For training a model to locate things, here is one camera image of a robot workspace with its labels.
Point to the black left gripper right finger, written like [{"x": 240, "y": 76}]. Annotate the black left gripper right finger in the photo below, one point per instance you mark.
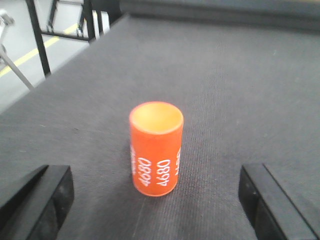
[{"x": 275, "y": 211}]

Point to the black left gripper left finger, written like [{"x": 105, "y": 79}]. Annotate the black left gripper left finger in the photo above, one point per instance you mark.
[{"x": 35, "y": 206}]

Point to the orange cylindrical capacitor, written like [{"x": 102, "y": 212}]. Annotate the orange cylindrical capacitor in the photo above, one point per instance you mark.
[{"x": 156, "y": 130}]

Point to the grey metal tripod leg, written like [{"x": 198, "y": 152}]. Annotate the grey metal tripod leg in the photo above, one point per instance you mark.
[{"x": 5, "y": 22}]

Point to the black metal frame stand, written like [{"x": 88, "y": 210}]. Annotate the black metal frame stand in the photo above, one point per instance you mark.
[{"x": 67, "y": 19}]

